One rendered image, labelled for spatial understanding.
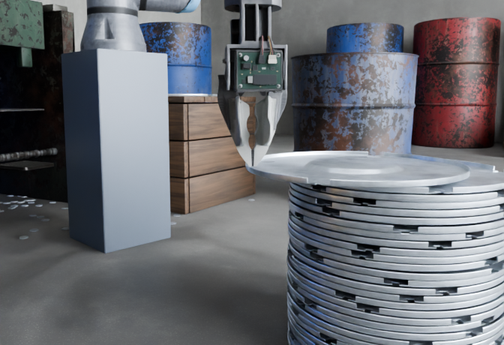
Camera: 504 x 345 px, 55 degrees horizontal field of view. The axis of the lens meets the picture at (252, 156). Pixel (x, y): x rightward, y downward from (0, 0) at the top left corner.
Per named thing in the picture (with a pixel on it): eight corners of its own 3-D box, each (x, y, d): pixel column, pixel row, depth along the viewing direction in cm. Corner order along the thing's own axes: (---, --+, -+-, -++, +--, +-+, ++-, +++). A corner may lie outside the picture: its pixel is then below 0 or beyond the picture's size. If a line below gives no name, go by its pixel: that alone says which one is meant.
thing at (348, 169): (474, 162, 72) (475, 157, 72) (463, 197, 46) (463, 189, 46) (292, 152, 85) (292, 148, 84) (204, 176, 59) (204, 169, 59)
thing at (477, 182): (452, 160, 81) (452, 154, 81) (573, 193, 52) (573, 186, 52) (280, 160, 80) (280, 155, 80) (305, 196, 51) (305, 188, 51)
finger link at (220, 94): (217, 130, 63) (217, 61, 62) (217, 129, 64) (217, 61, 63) (253, 129, 63) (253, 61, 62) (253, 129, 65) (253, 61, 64)
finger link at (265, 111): (256, 171, 59) (256, 95, 58) (251, 164, 65) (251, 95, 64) (280, 171, 60) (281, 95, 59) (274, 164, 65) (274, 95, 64)
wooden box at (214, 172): (256, 193, 175) (256, 96, 171) (185, 214, 143) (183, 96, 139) (173, 183, 197) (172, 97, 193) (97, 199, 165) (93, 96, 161)
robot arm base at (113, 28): (159, 53, 115) (157, 10, 114) (100, 49, 105) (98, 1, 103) (125, 57, 126) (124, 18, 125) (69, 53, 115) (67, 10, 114)
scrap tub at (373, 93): (421, 192, 178) (427, 59, 173) (401, 217, 141) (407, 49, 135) (313, 183, 197) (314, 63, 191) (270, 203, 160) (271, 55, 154)
